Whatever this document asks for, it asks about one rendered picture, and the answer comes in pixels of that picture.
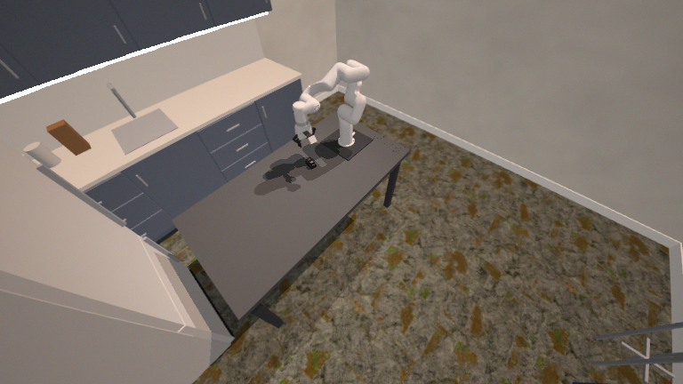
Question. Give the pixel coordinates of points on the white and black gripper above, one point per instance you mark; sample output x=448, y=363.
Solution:
x=299, y=133

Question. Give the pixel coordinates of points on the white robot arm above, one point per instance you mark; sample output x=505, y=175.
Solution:
x=354, y=72

